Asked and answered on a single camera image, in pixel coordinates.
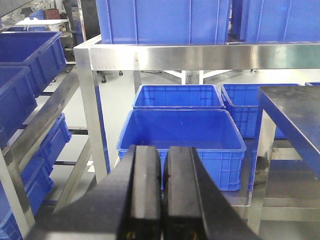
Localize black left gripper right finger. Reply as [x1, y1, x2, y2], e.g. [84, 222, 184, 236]
[163, 146, 259, 240]

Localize upper left shelf blue bin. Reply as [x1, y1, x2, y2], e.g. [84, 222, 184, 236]
[0, 31, 66, 98]

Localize stainless steel left shelf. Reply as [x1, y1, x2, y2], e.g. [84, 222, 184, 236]
[0, 64, 91, 238]

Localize lower left shelf blue bin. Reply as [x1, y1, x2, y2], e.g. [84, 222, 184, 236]
[33, 113, 72, 175]

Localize blue bin on rack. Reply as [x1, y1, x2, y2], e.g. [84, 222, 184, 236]
[231, 0, 320, 44]
[96, 0, 231, 45]

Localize shelf blue bin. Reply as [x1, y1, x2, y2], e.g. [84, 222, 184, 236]
[0, 157, 54, 240]
[33, 113, 72, 175]
[0, 65, 37, 149]
[0, 31, 66, 98]

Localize bottom left shelf blue bin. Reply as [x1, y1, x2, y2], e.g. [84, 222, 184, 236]
[0, 157, 54, 240]

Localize white background table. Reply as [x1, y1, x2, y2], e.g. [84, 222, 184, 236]
[14, 18, 69, 32]

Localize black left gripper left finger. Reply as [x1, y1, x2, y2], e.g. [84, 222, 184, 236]
[26, 145, 160, 240]

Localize near blue floor crate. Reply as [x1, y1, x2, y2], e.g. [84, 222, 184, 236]
[116, 109, 247, 191]

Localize white table frame legs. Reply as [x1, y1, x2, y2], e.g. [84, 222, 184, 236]
[163, 70, 231, 85]

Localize far blue floor crate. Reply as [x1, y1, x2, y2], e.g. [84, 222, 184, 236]
[132, 84, 225, 110]

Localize black office chair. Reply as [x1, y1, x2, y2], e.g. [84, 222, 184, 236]
[97, 70, 124, 84]

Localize blue bin on rack left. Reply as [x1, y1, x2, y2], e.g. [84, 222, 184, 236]
[96, 0, 231, 45]

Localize blue bin on rack right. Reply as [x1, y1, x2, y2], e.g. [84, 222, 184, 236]
[231, 0, 320, 44]

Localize blue floor crate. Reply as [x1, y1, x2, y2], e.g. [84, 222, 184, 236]
[132, 84, 225, 110]
[221, 83, 299, 139]
[116, 109, 247, 191]

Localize right blue floor crate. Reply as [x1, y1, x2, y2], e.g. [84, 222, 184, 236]
[221, 83, 299, 139]

